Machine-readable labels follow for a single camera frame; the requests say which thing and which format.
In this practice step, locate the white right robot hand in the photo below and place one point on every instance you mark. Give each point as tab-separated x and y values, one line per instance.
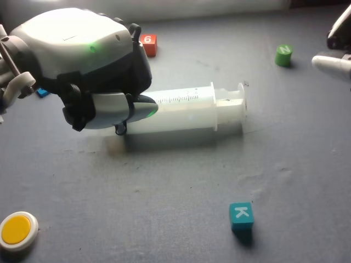
333	63

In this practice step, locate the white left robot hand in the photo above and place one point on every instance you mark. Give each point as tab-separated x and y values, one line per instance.
74	43

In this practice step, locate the large translucent plastic syringe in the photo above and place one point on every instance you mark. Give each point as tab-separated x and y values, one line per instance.
186	109

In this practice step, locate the green letter N cylinder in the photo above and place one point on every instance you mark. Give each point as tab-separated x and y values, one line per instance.
283	56

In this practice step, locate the small flat blue block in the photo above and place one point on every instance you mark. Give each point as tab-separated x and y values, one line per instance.
42	92

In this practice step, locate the red number block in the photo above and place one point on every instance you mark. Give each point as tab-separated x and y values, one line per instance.
150	45

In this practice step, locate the grey table cloth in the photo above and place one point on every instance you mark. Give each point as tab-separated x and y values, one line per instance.
175	186

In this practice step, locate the teal letter K block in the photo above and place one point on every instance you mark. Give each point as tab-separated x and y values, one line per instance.
241	217

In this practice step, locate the yellow button with white rim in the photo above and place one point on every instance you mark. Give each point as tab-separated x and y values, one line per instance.
17	230

